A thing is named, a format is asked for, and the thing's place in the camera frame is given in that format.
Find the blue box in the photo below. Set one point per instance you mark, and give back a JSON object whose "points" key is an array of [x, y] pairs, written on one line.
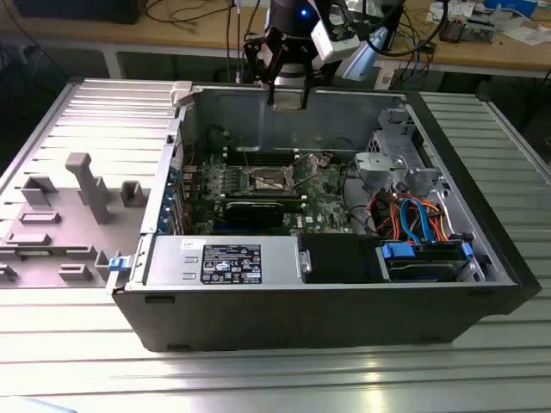
{"points": [[512, 4]]}

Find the wooden desk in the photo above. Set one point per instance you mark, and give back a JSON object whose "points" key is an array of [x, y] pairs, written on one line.
{"points": [[193, 36]]}

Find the silver green CPU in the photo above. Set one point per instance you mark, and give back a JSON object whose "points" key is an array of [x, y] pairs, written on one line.
{"points": [[287, 106]]}

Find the black RAM slot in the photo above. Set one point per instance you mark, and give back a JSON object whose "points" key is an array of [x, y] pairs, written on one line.
{"points": [[286, 163], [286, 150], [286, 158], [286, 154]]}

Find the black plastic shroud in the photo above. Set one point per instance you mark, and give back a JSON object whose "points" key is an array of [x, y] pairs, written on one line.
{"points": [[336, 258]]}

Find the pale case release latch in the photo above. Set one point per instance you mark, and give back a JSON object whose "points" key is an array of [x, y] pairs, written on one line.
{"points": [[181, 92]]}

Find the grey parts rack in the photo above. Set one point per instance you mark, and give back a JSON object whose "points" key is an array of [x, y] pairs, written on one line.
{"points": [[92, 193]]}

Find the copper CPU cooler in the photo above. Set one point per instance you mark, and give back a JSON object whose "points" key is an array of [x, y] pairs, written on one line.
{"points": [[452, 28]]}

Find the silver drive cage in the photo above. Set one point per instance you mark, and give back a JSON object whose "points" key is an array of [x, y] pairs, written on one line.
{"points": [[394, 122]]}

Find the white paper sheet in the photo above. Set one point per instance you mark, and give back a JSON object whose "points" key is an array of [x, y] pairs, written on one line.
{"points": [[529, 36], [439, 10]]}

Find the silver metal bracket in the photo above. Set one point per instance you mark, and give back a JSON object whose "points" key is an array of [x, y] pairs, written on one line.
{"points": [[379, 165]]}

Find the black power connector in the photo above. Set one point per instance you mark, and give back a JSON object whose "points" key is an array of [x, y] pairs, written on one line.
{"points": [[401, 188]]}

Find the black open PC case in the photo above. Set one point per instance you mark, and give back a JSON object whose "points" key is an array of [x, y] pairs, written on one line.
{"points": [[301, 318]]}

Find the blue case latch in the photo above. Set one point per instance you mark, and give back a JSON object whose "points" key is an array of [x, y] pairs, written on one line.
{"points": [[118, 264]]}

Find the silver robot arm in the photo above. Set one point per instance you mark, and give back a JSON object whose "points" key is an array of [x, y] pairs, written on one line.
{"points": [[366, 56]]}

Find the pale blue rounded object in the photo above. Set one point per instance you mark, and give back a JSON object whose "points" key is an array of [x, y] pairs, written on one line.
{"points": [[26, 406]]}

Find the small black box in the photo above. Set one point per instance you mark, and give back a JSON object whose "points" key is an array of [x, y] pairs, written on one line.
{"points": [[428, 46]]}

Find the silver power supply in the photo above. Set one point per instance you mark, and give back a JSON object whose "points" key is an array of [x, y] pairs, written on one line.
{"points": [[172, 262]]}

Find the green RAM stick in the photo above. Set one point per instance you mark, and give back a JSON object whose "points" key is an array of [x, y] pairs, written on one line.
{"points": [[36, 254], [262, 197]]}

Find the silver coin battery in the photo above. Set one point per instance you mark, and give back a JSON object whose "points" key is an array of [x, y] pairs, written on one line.
{"points": [[325, 162]]}

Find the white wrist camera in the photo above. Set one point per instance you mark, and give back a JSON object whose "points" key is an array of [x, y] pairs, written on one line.
{"points": [[323, 43]]}

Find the black graphics card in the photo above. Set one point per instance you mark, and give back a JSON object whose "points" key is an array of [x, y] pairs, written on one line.
{"points": [[254, 215]]}

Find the large black box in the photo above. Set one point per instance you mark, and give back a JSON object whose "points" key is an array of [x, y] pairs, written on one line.
{"points": [[77, 10]]}

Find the green motherboard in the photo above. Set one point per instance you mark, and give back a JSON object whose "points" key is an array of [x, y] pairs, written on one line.
{"points": [[320, 202]]}

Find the CPU socket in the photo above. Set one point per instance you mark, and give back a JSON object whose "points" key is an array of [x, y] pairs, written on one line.
{"points": [[267, 180]]}

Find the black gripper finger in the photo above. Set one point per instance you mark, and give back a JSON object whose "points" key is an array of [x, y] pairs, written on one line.
{"points": [[309, 69], [260, 60]]}

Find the blue card retention clip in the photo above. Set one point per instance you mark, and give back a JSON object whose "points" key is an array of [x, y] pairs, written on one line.
{"points": [[169, 200], [164, 223], [174, 174]]}

